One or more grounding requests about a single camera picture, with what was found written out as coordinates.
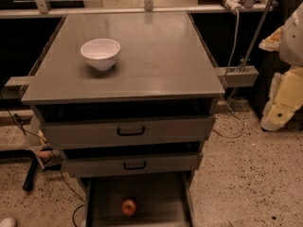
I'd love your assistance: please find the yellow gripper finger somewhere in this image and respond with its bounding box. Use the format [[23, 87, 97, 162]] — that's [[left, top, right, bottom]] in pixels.
[[258, 26, 283, 52], [260, 67, 303, 131]]

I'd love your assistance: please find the red apple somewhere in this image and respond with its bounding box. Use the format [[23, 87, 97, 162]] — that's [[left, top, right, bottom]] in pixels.
[[121, 200, 137, 217]]

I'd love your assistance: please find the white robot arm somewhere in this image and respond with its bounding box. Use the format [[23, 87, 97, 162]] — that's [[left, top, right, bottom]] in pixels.
[[258, 3, 303, 131]]

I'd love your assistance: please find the top grey drawer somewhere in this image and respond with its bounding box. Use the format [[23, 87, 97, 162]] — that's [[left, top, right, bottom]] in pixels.
[[41, 115, 215, 149]]

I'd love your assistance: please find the grey drawer cabinet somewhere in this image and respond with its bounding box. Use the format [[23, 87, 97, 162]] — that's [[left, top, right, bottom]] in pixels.
[[20, 11, 226, 227]]

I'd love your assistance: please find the bottom open grey drawer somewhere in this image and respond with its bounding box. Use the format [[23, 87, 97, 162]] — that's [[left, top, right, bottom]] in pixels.
[[81, 172, 195, 227]]

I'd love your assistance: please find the middle grey drawer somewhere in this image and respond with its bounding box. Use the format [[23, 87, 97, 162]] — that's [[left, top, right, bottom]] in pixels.
[[63, 153, 203, 178]]

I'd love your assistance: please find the metal diagonal rod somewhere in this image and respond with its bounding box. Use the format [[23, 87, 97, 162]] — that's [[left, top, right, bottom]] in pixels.
[[237, 0, 274, 72]]

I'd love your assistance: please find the white ceramic bowl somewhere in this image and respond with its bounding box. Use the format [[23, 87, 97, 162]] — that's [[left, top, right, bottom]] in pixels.
[[80, 39, 120, 71]]

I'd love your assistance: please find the black floor bar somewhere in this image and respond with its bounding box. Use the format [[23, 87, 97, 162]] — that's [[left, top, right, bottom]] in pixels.
[[23, 157, 39, 192]]

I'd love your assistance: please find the white shoe tip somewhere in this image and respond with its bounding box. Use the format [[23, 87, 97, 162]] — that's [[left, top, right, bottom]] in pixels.
[[0, 218, 17, 227]]

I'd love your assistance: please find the grey back rail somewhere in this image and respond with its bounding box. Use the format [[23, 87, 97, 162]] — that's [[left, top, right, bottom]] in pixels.
[[0, 0, 280, 19]]

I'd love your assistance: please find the grey right side bracket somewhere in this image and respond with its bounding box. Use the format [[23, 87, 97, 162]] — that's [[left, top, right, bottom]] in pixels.
[[215, 66, 258, 88]]

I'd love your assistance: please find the grey bracket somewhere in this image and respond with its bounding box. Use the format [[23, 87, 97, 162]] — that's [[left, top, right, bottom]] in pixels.
[[1, 76, 33, 99], [215, 66, 258, 88]]

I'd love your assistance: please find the white power cable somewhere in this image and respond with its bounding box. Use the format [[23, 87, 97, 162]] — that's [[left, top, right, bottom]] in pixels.
[[211, 8, 246, 140]]

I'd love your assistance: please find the black floor cable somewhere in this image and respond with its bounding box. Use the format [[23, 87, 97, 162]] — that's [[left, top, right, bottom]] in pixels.
[[0, 93, 86, 227]]

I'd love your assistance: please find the grey left side bracket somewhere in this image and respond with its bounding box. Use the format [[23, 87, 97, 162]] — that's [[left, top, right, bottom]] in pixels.
[[1, 76, 33, 99]]

